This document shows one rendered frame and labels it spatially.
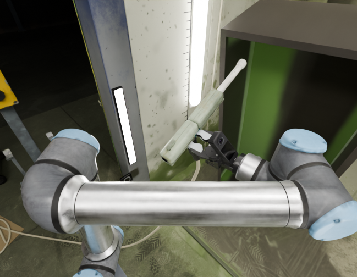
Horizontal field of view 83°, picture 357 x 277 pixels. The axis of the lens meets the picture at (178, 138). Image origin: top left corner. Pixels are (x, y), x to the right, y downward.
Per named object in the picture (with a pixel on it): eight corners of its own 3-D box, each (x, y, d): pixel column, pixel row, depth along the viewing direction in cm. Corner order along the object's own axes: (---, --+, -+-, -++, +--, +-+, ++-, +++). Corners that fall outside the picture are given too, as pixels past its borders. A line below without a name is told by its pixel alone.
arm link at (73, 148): (83, 275, 91) (9, 160, 43) (96, 235, 105) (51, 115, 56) (117, 277, 92) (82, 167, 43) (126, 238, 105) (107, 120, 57)
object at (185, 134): (184, 184, 77) (167, 158, 59) (174, 178, 80) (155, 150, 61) (246, 98, 92) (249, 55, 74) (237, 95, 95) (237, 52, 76)
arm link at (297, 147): (345, 158, 40) (316, 194, 48) (317, 124, 49) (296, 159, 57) (297, 156, 40) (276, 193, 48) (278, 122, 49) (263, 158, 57)
